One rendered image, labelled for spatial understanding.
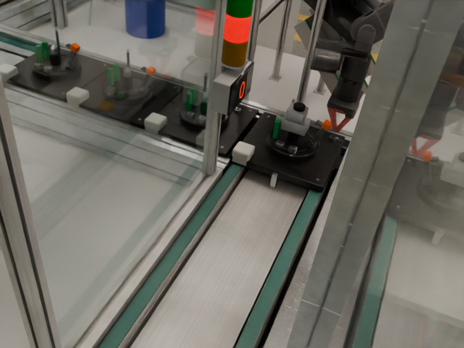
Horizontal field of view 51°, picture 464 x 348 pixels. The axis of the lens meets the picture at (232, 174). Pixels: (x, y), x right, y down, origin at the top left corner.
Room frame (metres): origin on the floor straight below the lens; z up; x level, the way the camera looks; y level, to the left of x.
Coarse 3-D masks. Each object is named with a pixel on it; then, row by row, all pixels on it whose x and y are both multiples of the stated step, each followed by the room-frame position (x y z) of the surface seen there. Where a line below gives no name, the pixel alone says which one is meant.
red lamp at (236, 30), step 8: (224, 24) 0.90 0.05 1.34; (232, 24) 0.89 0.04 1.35; (240, 24) 0.89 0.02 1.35; (248, 24) 0.90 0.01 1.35; (224, 32) 0.90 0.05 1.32; (232, 32) 0.89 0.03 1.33; (240, 32) 0.89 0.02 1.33; (248, 32) 0.90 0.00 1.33; (232, 40) 0.89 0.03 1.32; (240, 40) 0.89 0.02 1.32
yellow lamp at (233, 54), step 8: (224, 40) 0.90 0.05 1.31; (248, 40) 0.91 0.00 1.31; (224, 48) 0.90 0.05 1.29; (232, 48) 0.89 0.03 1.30; (240, 48) 0.89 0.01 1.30; (224, 56) 0.89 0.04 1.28; (232, 56) 0.89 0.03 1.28; (240, 56) 0.89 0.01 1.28; (232, 64) 0.89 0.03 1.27; (240, 64) 0.89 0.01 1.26
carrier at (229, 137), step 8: (240, 104) 1.23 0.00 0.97; (240, 112) 1.19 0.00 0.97; (248, 112) 1.19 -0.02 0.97; (256, 112) 1.20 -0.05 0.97; (224, 120) 1.10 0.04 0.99; (232, 120) 1.14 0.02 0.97; (240, 120) 1.14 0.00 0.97; (248, 120) 1.15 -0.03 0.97; (224, 128) 1.09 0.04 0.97; (232, 128) 1.10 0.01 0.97; (240, 128) 1.10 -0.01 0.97; (248, 128) 1.13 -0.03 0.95; (224, 136) 1.06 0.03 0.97; (232, 136) 1.06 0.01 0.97; (240, 136) 1.08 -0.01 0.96; (224, 144) 1.02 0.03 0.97; (232, 144) 1.03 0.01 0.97; (224, 152) 0.99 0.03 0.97
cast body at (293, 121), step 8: (296, 104) 1.06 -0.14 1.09; (288, 112) 1.04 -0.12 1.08; (296, 112) 1.04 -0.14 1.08; (304, 112) 1.04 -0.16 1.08; (280, 120) 1.06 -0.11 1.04; (288, 120) 1.04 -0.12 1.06; (296, 120) 1.03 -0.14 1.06; (304, 120) 1.05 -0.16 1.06; (288, 128) 1.04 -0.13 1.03; (296, 128) 1.03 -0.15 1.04; (304, 128) 1.03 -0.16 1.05
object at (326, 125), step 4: (328, 120) 1.04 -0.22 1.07; (320, 124) 1.03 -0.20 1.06; (324, 124) 1.02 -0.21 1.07; (328, 124) 1.02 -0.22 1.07; (320, 128) 1.04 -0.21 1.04; (324, 128) 1.02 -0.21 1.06; (328, 128) 1.02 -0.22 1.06; (320, 132) 1.03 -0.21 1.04; (324, 132) 1.03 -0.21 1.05; (316, 136) 1.03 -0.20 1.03; (320, 136) 1.03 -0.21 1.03; (312, 140) 1.03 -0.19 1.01; (316, 140) 1.03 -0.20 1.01
